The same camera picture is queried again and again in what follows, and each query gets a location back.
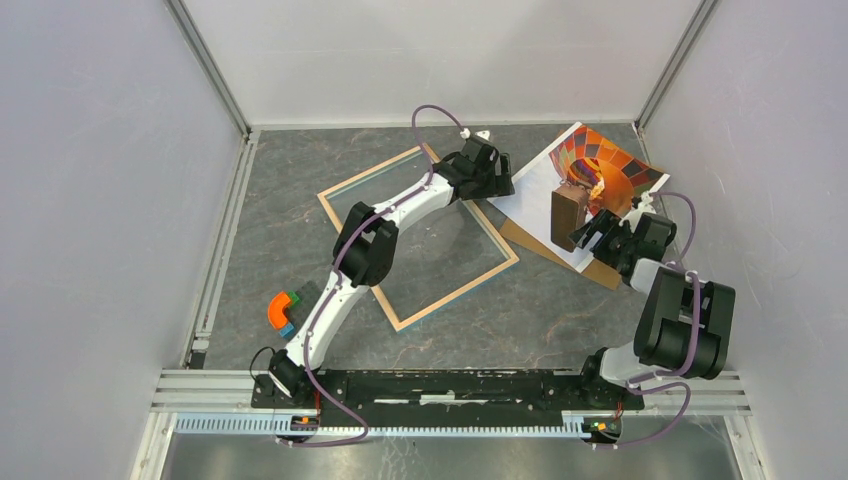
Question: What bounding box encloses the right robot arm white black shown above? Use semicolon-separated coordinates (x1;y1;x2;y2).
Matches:
569;209;736;408

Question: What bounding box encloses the grey building block baseplate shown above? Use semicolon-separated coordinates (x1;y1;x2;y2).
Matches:
287;281;323;332

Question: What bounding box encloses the blue building block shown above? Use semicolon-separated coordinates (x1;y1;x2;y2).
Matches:
278;323;297;340

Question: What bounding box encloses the aluminium frame rail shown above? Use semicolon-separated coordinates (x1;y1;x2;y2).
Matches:
152;369;751;439

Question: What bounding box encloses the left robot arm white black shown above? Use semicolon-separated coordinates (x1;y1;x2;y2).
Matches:
268;130;515;408

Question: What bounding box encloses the clear glass pane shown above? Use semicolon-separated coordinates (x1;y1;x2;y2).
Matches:
327;150;511;325

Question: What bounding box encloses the orange building block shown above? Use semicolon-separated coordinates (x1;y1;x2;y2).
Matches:
267;291;292;331

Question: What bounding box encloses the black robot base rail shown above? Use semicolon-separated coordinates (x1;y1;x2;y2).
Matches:
251;369;644;429

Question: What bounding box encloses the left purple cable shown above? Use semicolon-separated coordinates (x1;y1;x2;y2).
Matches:
278;104;473;449

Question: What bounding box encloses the wooden picture frame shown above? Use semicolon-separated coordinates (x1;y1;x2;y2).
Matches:
316;142;521;333

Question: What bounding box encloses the brown frame backing board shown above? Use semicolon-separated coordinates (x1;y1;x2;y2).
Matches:
498;218;625;291

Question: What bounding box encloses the hot air balloon photo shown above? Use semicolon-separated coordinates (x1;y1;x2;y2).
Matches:
492;122;670;272

